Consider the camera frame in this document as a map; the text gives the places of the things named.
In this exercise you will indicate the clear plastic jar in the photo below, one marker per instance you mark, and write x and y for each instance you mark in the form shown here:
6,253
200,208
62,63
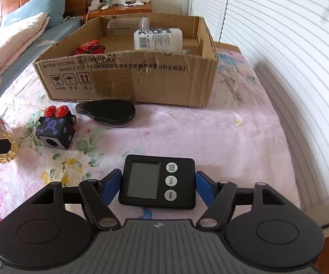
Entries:
124,27

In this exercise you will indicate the large blue pillow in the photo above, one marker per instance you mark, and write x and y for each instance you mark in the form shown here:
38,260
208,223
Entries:
39,5

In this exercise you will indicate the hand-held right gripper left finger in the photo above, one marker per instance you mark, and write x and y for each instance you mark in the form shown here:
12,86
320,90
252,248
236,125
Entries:
109,189

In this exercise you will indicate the narrow white louvered door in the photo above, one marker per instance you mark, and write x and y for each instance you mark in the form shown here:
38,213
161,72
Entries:
207,5

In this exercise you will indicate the blue bed sheet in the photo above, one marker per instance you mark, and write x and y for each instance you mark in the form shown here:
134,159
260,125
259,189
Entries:
57,32

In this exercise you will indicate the cardboard box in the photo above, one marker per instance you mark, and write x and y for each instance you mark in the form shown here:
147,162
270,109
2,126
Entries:
153,85

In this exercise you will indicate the black cube toy red buttons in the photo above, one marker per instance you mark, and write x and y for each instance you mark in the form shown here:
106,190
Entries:
57,132

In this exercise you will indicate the wide white louvered door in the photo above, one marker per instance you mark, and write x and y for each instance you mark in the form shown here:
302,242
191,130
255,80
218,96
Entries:
295,77

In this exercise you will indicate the wooden nightstand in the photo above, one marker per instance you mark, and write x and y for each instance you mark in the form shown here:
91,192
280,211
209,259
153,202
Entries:
116,10

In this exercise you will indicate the white power strip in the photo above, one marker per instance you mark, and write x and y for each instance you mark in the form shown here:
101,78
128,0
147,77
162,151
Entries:
95,4

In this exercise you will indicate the pink quilt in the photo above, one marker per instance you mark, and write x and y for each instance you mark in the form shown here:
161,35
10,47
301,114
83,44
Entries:
10,48

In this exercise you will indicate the pink floral cloth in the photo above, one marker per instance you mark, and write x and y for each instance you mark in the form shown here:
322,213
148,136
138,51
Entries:
224,137

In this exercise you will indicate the white remote control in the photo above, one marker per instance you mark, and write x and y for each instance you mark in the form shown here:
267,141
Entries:
105,6

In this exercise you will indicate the black digital timer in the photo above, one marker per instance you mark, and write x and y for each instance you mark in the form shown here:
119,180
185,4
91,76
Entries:
141,181

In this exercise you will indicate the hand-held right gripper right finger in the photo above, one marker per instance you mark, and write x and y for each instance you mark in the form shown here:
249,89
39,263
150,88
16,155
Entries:
205,185

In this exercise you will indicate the white bottle green label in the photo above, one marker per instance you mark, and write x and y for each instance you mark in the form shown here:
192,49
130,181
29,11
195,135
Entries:
158,40

